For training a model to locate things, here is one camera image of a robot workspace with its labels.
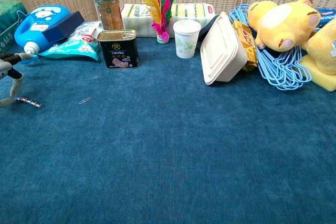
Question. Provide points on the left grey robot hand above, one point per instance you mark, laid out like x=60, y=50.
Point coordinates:
x=5, y=68

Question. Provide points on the silver magnetic ball chain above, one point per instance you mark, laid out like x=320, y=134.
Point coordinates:
x=30, y=102

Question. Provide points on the teal snack bag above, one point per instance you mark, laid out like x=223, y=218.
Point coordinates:
x=76, y=48

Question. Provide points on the small metal paper clip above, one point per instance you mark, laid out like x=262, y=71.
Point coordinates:
x=85, y=100

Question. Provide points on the green tea box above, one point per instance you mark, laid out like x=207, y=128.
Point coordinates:
x=8, y=19

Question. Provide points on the blue detergent bottle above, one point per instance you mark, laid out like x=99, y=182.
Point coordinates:
x=29, y=24

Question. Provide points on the dark blue rectangular block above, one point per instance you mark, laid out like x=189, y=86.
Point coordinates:
x=63, y=27

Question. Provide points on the black luncheon meat can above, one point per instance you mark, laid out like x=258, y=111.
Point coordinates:
x=119, y=51

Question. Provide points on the green label tea bottle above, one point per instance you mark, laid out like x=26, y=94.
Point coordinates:
x=107, y=3

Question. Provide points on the yellow striped sponge pack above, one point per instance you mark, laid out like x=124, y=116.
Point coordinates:
x=191, y=11
x=135, y=22

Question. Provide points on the colourful feather shuttlecock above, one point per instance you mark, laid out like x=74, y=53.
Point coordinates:
x=161, y=35

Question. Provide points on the blue velvet table cloth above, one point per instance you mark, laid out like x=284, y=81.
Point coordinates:
x=168, y=142

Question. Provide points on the white floral paper cup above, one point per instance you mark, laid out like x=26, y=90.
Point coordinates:
x=186, y=40

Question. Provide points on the beige lidded food container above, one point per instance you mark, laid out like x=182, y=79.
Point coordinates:
x=223, y=51

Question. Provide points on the yellow snack package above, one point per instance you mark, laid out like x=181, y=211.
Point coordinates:
x=248, y=43

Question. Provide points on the yellow plush bear toy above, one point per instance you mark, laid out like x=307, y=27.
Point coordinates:
x=283, y=24

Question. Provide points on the yellow foam sponge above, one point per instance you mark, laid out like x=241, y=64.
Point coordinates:
x=325, y=81

